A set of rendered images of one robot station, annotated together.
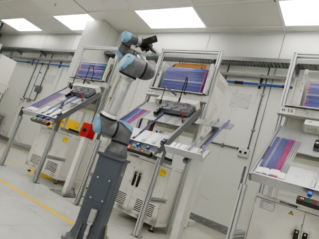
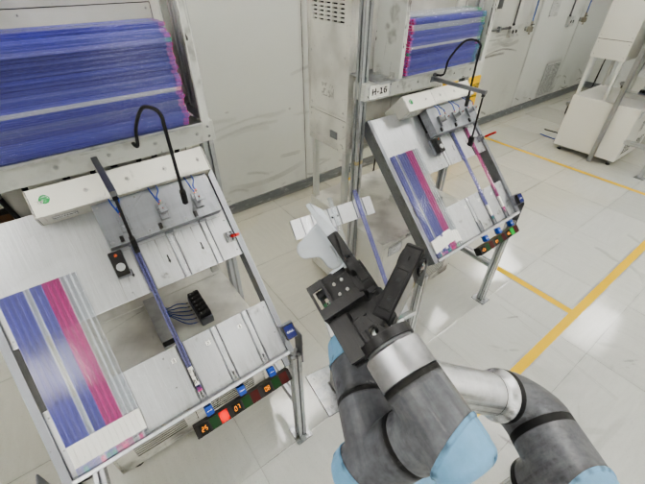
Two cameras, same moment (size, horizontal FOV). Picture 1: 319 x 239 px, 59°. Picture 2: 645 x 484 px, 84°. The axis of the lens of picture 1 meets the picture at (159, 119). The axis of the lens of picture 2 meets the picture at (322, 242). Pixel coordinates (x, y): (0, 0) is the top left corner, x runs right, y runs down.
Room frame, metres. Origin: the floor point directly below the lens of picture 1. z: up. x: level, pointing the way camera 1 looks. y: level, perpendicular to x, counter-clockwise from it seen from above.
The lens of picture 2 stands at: (2.02, 0.61, 1.79)
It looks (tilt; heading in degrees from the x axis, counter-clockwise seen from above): 38 degrees down; 288
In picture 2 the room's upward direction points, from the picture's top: straight up
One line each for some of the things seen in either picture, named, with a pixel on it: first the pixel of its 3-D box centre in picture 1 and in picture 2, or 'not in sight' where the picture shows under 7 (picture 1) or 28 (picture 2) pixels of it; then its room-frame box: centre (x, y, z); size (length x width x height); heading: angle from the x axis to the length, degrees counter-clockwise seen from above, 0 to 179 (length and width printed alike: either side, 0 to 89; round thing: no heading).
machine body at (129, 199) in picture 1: (151, 190); (165, 347); (3.07, -0.15, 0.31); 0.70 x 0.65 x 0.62; 55
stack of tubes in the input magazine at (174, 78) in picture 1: (184, 80); (78, 86); (2.94, -0.13, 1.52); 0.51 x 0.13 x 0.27; 55
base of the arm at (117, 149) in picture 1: (117, 149); not in sight; (1.88, 0.20, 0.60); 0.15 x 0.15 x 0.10
